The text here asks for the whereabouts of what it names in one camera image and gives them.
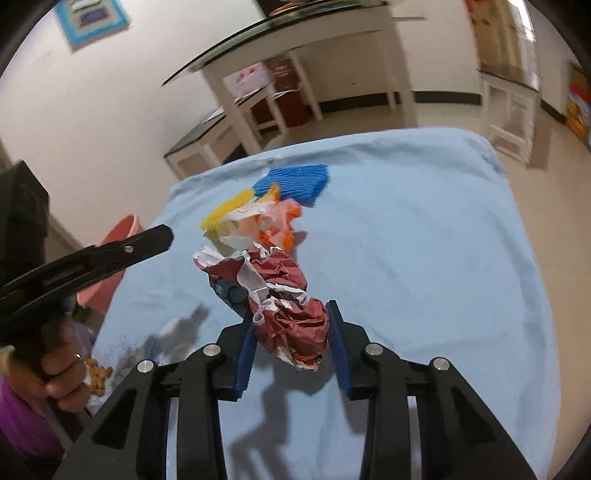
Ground brown paper gift bag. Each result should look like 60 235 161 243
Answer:
266 56 300 92

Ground red bin under table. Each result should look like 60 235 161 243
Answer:
250 90 312 131

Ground yellow foam fruit net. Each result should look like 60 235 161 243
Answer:
200 189 256 231

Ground white plastic bags pile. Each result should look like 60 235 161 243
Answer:
223 62 273 99

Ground white glass-top console table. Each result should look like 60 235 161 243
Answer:
165 1 418 155

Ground right low black-top bench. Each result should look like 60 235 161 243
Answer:
479 64 541 166

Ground small pomelo peel piece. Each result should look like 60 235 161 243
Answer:
257 182 280 203

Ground light blue floral cloth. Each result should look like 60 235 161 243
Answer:
87 126 563 480

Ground red white crumpled paper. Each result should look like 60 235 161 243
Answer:
213 278 252 319

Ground person's left hand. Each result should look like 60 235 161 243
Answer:
1 318 91 416

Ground white orange plastic bag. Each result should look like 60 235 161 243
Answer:
200 199 303 252

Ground pink plastic bucket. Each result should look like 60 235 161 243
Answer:
77 214 144 314

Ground colourful cardboard box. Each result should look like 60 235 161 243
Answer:
565 63 590 149

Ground blue foam fruit net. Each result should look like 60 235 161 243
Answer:
252 164 329 206

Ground dark red wrapper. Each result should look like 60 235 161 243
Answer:
193 243 329 371

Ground low black-top bench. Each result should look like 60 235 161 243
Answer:
162 85 291 181
479 64 541 166

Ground left low black-top bench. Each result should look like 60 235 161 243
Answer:
162 85 291 181

